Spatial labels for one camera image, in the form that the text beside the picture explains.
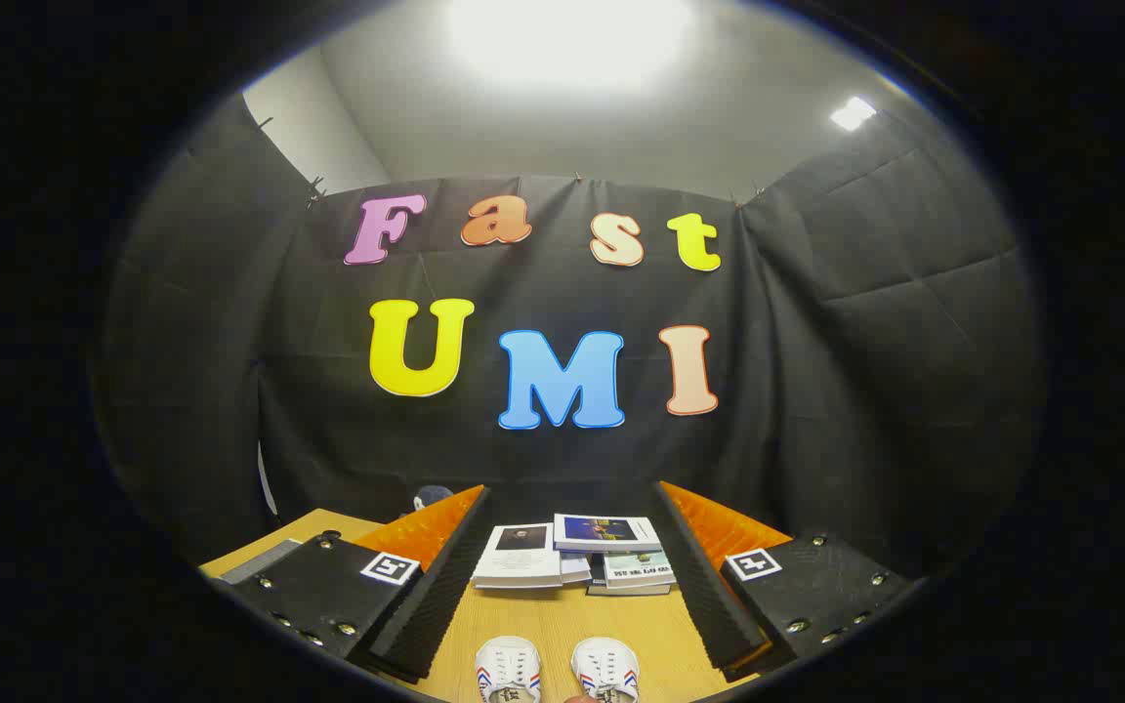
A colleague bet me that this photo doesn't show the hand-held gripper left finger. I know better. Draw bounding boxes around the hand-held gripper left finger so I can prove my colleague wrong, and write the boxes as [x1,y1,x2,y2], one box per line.
[221,483,493,684]

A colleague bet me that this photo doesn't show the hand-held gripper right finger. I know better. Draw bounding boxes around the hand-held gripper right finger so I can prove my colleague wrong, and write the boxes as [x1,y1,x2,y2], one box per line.
[648,478,915,684]

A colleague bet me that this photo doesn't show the white shoe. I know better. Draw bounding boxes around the white shoe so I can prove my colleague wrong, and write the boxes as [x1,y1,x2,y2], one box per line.
[475,637,542,703]
[570,638,640,703]

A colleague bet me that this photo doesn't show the book with pale green cover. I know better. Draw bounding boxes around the book with pale green cover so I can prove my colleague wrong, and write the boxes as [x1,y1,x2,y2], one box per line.
[602,551,677,590]

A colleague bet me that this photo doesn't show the white book with portrait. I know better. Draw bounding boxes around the white book with portrait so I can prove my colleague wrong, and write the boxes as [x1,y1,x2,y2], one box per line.
[472,523,563,590]

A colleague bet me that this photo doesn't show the book with blue cover picture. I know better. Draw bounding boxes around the book with blue cover picture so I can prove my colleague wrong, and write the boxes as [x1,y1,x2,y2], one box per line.
[553,514,663,555]

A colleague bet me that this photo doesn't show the black backdrop cloth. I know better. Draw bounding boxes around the black backdrop cloth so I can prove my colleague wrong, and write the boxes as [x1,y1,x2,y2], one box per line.
[94,93,1047,577]

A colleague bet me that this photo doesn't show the small ceiling light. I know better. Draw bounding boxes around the small ceiling light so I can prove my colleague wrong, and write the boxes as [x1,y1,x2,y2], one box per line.
[828,96,878,133]

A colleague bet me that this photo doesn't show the large ceiling light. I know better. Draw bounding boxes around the large ceiling light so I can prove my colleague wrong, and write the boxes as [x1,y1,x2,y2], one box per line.
[445,0,695,94]

